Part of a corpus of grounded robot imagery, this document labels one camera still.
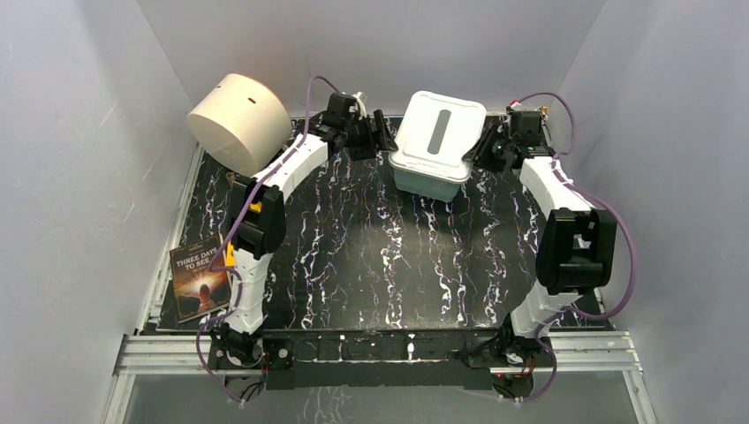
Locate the white bin lid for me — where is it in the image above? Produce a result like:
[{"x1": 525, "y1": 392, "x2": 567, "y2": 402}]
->
[{"x1": 389, "y1": 90, "x2": 487, "y2": 184}]

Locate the teal plastic bin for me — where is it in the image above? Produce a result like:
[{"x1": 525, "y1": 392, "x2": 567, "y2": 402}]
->
[{"x1": 392, "y1": 168, "x2": 466, "y2": 202}]

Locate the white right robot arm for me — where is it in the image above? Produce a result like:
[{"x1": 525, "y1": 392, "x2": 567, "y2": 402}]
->
[{"x1": 465, "y1": 109, "x2": 617, "y2": 366}]

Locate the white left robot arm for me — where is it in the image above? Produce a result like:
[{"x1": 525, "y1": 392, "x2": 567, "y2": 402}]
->
[{"x1": 210, "y1": 93, "x2": 397, "y2": 367}]

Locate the cream cylindrical drum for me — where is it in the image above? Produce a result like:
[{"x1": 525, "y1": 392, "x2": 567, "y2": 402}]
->
[{"x1": 186, "y1": 73, "x2": 292, "y2": 177}]

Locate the yellow test tube rack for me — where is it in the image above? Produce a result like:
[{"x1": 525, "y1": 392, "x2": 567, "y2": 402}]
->
[{"x1": 223, "y1": 201, "x2": 264, "y2": 278}]

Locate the dark book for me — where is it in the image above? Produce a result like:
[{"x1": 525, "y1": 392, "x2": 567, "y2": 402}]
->
[{"x1": 170, "y1": 234, "x2": 231, "y2": 323}]

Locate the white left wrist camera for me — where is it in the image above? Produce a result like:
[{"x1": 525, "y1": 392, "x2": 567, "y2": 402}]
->
[{"x1": 352, "y1": 91, "x2": 367, "y2": 119}]

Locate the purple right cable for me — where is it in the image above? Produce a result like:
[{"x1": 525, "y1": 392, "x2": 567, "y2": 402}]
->
[{"x1": 518, "y1": 91, "x2": 638, "y2": 402}]

